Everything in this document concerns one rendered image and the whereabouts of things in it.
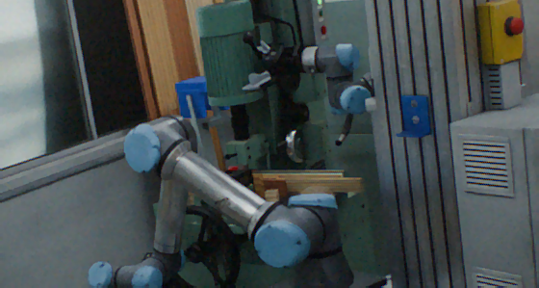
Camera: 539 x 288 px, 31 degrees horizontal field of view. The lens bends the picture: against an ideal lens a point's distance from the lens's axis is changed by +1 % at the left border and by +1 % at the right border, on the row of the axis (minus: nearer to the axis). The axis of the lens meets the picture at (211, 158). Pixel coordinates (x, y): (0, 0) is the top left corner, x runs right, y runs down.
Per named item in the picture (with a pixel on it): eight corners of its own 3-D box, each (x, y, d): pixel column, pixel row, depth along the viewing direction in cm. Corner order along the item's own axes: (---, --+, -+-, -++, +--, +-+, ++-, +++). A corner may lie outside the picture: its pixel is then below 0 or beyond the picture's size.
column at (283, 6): (250, 203, 334) (220, -5, 319) (280, 185, 352) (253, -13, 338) (308, 204, 322) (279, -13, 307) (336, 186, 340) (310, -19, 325)
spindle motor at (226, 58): (198, 108, 303) (183, 10, 297) (227, 97, 317) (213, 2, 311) (246, 106, 293) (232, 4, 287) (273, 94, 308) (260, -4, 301)
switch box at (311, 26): (300, 46, 319) (294, -3, 315) (314, 41, 327) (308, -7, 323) (317, 44, 315) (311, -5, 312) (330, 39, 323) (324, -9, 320)
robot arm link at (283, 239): (334, 222, 229) (160, 106, 247) (306, 244, 217) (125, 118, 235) (315, 261, 234) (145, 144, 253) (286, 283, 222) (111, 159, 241)
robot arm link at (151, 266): (168, 257, 259) (136, 256, 265) (144, 273, 250) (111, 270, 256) (172, 285, 260) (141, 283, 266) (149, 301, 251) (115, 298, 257)
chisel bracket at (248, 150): (228, 170, 307) (224, 144, 306) (250, 158, 319) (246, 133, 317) (248, 169, 303) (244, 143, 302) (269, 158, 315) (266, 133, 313)
